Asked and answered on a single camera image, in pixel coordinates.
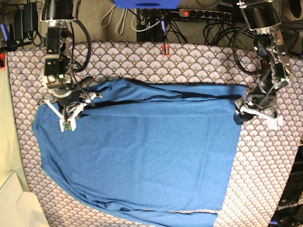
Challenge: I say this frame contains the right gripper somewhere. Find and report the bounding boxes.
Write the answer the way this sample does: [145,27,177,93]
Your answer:
[47,82,80,111]

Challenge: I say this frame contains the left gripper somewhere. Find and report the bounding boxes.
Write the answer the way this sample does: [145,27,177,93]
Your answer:
[233,82,276,125]

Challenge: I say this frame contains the blue long-sleeve T-shirt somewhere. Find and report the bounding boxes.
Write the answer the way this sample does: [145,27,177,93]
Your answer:
[32,79,244,227]

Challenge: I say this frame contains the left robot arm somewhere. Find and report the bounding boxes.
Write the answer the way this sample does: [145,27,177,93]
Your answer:
[232,0,294,130]

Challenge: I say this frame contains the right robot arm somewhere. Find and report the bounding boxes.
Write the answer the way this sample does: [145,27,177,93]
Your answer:
[40,0,81,113]

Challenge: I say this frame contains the fan-patterned tablecloth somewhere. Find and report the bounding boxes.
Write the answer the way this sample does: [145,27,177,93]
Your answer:
[7,42,303,227]

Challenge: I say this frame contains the black power adapter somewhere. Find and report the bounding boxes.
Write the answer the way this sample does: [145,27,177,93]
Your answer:
[14,2,38,41]

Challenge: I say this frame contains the blue box at top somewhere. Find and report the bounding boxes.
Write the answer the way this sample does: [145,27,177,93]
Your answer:
[114,0,181,9]

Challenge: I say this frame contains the black OpenArm base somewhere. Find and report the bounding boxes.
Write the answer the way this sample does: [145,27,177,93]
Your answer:
[269,144,303,227]

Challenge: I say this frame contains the black power strip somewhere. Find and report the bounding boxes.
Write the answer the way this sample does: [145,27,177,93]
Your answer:
[177,9,232,21]

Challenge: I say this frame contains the white plastic bin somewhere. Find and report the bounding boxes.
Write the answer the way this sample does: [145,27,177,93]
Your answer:
[0,171,49,227]

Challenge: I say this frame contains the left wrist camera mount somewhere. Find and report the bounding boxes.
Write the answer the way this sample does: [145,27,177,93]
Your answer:
[234,98,284,131]

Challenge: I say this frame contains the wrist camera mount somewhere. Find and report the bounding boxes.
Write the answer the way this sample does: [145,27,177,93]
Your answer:
[234,98,284,131]
[42,92,102,132]

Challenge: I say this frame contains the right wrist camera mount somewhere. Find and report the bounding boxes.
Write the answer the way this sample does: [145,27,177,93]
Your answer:
[42,92,102,132]

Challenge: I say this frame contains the blue-handled clamp left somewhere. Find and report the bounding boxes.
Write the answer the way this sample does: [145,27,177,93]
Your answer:
[0,23,18,52]

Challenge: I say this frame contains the blue-handled clamp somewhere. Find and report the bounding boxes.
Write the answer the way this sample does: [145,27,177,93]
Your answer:
[160,20,170,57]
[0,23,18,52]

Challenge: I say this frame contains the blue-handled clamp centre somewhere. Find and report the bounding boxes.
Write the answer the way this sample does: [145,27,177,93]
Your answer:
[160,20,170,57]

